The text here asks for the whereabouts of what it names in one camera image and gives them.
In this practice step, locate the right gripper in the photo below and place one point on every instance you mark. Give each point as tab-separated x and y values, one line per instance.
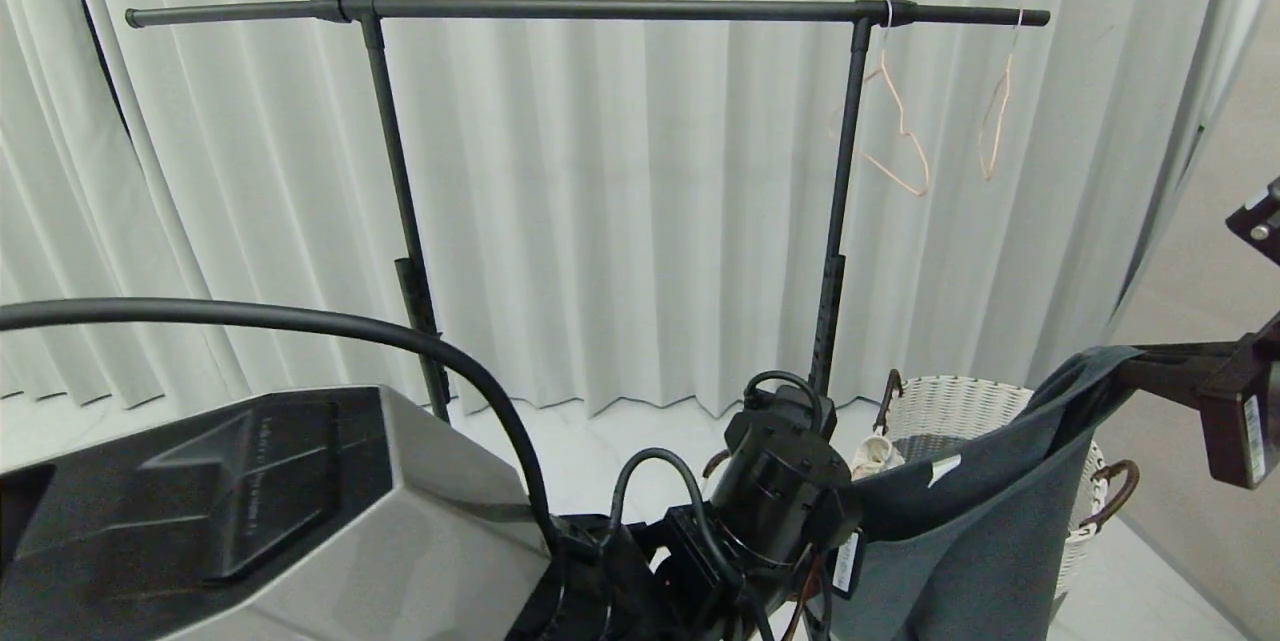
1240	421

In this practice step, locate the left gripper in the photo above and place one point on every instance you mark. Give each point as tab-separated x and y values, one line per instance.
780	491

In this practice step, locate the dark grey long-sleeved shirt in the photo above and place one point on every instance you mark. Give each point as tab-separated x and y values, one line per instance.
960	541

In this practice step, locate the pink clothes hanger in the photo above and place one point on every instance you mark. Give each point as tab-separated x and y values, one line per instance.
1006	86
893	99

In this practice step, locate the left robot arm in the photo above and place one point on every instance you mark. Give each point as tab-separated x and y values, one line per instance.
400	521

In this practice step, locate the white laundry basket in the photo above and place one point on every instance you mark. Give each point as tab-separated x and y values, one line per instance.
950	406

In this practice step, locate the black clothes rack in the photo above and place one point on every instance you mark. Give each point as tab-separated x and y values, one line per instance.
600	9

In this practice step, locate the cream printed garment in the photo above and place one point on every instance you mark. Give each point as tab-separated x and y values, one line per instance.
875	456

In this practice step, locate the white curtain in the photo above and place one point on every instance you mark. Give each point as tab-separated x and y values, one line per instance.
620	201
40	171

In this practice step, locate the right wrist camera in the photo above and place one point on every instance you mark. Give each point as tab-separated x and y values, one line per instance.
1262	221

